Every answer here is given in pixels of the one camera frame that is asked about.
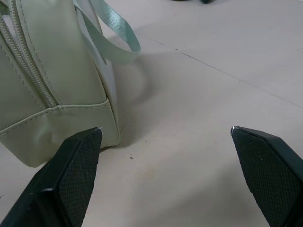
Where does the pale green zippered bag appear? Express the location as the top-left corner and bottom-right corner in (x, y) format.
(0, 0), (142, 169)

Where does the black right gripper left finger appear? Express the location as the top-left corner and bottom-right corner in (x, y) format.
(0, 127), (104, 227)

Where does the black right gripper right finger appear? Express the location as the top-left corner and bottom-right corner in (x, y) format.
(230, 126), (303, 227)

